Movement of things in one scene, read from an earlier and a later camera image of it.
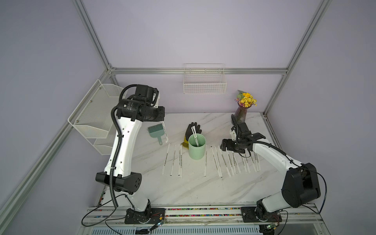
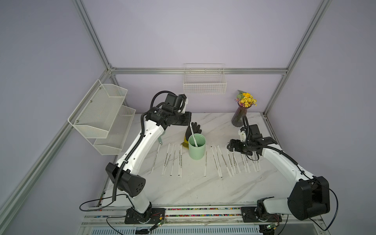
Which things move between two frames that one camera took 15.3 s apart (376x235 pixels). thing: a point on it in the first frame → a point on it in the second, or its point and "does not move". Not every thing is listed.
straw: (218, 161) does not move
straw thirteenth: (180, 156) does not move
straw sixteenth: (167, 139) → (156, 158)
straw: (205, 162) does not move
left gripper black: (160, 110) → (186, 116)
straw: (248, 169) does not move
